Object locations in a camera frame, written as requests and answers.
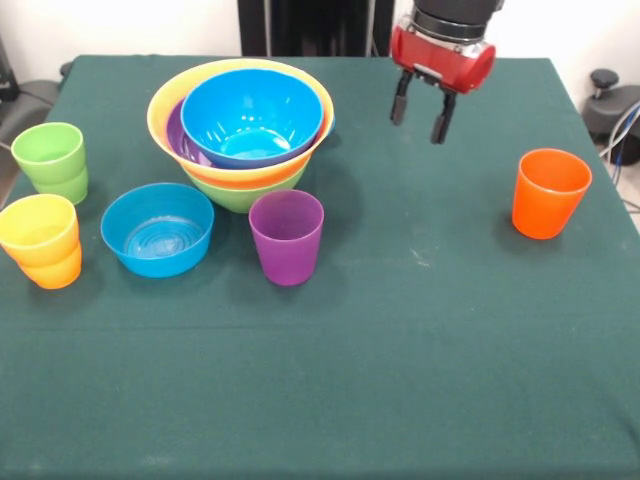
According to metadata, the green bowl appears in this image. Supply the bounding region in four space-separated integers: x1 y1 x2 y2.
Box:
189 167 307 215

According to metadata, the large blue bowl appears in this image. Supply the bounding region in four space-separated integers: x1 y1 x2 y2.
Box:
179 68 324 170

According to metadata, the dark green table cloth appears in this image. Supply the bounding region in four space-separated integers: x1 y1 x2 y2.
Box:
0 53 640 480

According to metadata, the yellow cup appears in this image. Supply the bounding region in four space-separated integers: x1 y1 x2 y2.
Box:
0 193 81 269

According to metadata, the purple bowl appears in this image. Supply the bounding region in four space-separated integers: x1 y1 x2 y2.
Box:
165 97 321 170

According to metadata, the small blue bowl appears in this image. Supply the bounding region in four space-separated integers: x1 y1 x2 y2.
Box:
100 182 216 279

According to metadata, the yellow bowl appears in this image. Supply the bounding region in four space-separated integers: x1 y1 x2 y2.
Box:
146 58 335 191

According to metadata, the black stand with knob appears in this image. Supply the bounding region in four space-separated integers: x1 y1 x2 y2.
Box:
582 68 640 166

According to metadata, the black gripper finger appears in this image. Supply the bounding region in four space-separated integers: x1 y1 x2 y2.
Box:
430 89 459 146
389 70 415 126

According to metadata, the red-orange cup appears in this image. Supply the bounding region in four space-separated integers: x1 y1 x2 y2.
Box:
511 148 594 240

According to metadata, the green cup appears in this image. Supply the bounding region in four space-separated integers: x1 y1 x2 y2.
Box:
10 122 87 189
34 167 90 206

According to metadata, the dark equipment box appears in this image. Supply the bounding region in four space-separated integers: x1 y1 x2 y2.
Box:
0 37 21 104

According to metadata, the blue cable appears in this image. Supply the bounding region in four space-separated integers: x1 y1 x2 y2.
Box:
598 97 640 169

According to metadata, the orange cup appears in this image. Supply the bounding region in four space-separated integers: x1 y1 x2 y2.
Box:
18 244 83 291

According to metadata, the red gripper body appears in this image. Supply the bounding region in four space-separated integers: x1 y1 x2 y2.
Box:
389 14 498 95

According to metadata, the purple cup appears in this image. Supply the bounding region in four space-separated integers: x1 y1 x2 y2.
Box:
248 188 326 286

